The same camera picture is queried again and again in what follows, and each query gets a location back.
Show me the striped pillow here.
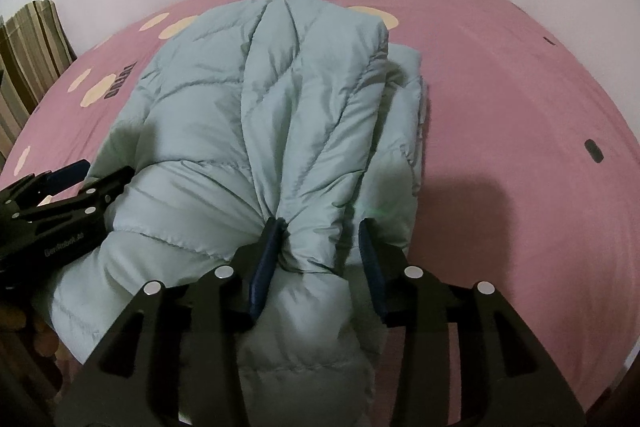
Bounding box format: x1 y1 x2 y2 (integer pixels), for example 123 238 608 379
0 0 79 164

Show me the light blue puffer jacket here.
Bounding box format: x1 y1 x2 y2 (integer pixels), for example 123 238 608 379
32 0 432 427

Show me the pink polka dot bed sheet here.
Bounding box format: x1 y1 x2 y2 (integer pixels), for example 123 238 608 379
0 0 640 415

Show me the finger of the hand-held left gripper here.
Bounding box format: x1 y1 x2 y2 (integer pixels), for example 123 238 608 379
22 165 137 222
0 159 92 210

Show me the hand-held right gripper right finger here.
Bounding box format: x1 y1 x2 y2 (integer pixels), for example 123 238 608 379
357 217 587 427

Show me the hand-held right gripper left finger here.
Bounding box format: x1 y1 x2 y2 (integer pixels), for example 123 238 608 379
55 217 289 427

